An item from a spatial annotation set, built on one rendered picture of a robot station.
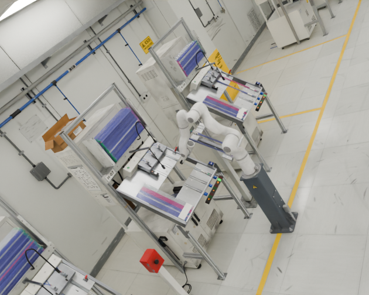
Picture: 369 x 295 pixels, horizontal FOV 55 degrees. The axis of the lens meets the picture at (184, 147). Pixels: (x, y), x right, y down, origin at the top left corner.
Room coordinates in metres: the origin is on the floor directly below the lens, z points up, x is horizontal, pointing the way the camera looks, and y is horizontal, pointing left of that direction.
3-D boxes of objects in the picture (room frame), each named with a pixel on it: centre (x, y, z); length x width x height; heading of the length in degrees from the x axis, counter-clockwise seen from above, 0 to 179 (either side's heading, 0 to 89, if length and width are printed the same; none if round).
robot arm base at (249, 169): (2.70, -0.36, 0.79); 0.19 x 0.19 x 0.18
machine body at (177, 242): (3.30, 0.55, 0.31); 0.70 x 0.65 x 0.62; 132
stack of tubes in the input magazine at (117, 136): (3.25, 0.42, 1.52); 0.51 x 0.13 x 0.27; 132
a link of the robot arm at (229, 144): (2.68, -0.34, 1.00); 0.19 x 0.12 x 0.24; 135
